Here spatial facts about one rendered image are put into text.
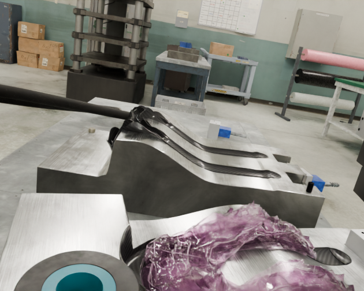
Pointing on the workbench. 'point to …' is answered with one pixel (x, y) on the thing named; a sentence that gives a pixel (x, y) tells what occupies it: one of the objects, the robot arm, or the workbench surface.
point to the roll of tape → (79, 273)
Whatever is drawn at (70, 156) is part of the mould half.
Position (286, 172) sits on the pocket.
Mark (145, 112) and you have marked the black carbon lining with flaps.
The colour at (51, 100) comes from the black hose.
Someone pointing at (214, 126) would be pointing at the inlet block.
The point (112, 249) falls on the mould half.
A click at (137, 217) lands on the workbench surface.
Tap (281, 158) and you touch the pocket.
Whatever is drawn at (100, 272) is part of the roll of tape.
